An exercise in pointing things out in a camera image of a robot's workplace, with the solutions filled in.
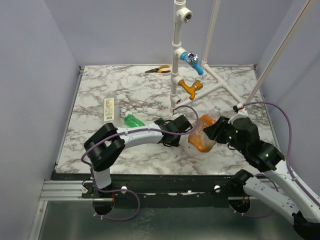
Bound white round bottle cap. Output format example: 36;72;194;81
125;111;132;117

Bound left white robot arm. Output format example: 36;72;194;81
83;115;192;198

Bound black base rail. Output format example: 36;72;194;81
47;172;250;213

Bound green plastic bottle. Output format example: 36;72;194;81
124;114;145;128

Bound clear square water bottle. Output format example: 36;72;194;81
103;92;120;126

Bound yellow handled pliers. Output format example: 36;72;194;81
145;65;171;74

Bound brass yellow faucet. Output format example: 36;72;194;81
178;79;203;101

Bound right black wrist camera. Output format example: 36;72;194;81
228;103;249;125

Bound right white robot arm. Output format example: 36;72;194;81
203;116;320;240

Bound white PVC pipe frame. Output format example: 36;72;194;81
169;0;316;110

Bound orange label tea bottle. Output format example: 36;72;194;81
188;106;221;153

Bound blue plastic faucet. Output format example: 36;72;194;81
180;51;204;76

